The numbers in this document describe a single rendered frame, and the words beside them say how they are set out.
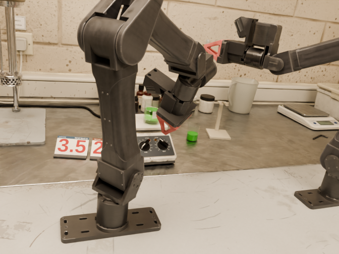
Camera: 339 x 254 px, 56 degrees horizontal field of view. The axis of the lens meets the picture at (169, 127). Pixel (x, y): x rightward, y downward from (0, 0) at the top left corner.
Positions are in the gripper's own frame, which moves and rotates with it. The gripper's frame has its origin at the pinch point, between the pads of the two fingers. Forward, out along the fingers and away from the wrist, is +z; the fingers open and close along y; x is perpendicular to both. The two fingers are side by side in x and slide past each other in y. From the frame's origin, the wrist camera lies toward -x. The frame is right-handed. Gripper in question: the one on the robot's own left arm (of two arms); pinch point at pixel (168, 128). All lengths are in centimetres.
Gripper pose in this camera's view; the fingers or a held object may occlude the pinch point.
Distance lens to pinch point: 89.0
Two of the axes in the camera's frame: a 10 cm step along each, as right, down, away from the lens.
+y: -5.6, 5.4, -6.3
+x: 7.9, 5.9, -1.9
